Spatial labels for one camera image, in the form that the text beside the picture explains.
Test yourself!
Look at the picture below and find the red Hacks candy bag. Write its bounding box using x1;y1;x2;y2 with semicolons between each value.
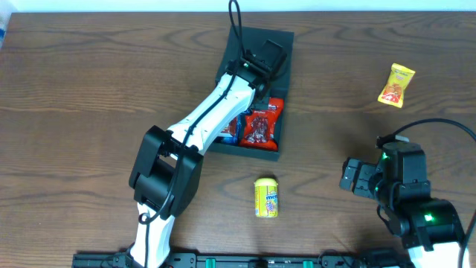
239;98;284;151

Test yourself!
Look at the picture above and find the red cookie carton box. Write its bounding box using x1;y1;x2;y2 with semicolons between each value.
219;118;237;138

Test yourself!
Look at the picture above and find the blue Oreo cookie pack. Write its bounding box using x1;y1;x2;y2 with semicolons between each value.
215;137;238;145

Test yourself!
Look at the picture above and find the yellow Mentos gum bottle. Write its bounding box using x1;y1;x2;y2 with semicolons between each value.
254;178;278;218

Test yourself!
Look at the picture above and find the yellow snack packet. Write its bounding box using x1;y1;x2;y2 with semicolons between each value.
377;63;416;108

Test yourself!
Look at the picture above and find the blue Eclipse mints box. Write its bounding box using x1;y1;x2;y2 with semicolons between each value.
242;108;253;116

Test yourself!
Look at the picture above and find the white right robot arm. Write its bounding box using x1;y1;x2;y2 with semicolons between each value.
339;135;470;267

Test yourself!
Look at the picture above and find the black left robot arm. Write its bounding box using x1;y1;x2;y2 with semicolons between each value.
129;39;292;267

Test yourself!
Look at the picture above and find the dark green open box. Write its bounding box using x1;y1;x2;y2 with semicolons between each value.
209;27;294;161

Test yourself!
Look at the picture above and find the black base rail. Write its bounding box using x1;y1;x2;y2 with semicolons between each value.
71;249;413;268

